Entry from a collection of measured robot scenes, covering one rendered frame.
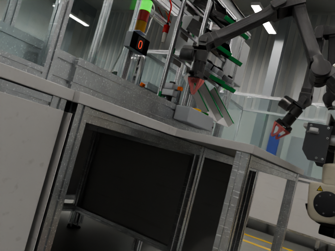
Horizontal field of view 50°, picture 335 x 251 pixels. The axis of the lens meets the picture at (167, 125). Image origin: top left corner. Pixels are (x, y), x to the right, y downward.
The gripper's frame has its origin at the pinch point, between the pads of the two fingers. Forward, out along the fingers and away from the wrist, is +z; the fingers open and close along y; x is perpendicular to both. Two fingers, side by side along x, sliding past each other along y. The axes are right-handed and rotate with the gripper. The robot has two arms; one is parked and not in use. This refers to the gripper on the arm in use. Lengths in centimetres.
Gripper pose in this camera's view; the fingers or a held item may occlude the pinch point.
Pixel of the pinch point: (193, 92)
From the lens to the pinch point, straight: 166.7
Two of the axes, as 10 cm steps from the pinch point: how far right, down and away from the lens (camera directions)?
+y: -5.3, -1.8, -8.3
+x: 8.2, 1.5, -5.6
